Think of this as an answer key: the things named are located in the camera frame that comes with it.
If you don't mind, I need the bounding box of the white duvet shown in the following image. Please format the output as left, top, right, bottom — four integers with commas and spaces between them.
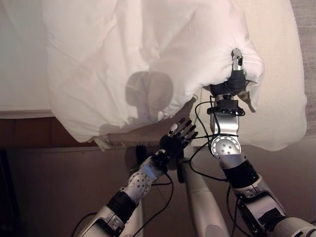
41, 0, 309, 152

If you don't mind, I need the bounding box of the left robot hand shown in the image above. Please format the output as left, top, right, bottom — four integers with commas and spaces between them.
159, 118, 199, 159

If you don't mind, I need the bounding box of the brown wooden bed frame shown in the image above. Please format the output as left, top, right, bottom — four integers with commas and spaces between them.
0, 116, 104, 150

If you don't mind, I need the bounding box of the white sheeted mattress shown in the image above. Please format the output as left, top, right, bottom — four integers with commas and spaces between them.
0, 0, 197, 152

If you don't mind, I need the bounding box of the left silver robot leg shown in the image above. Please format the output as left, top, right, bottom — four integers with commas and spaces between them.
123, 197, 147, 237

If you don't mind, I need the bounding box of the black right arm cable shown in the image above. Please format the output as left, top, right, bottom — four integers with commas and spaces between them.
189, 95, 246, 183

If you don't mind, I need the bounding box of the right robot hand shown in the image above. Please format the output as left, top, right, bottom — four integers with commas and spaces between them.
209, 48, 248, 96

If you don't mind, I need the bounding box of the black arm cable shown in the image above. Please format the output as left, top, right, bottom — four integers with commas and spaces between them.
189, 95, 246, 183
133, 172, 174, 237

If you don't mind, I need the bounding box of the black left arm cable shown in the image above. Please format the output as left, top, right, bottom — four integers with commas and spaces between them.
133, 172, 174, 237

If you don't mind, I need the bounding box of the right silver robot leg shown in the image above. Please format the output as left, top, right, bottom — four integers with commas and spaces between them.
176, 158, 231, 237

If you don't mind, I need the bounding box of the silver robot leg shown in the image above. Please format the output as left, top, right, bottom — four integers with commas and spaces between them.
123, 197, 147, 237
176, 158, 231, 237

